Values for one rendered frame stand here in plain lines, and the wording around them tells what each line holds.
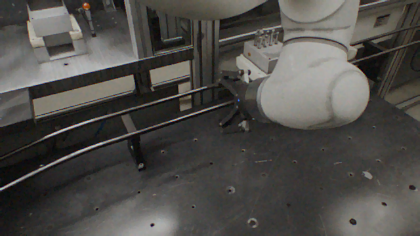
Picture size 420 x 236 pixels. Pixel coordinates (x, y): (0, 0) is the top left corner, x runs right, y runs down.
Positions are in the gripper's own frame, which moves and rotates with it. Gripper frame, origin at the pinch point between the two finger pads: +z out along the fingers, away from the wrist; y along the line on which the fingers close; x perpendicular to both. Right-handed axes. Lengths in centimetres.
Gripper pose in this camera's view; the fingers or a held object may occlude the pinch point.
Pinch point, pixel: (216, 103)
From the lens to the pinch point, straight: 78.9
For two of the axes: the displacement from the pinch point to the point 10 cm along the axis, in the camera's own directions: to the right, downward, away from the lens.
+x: -9.0, 0.2, -4.3
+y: -0.1, -10.0, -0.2
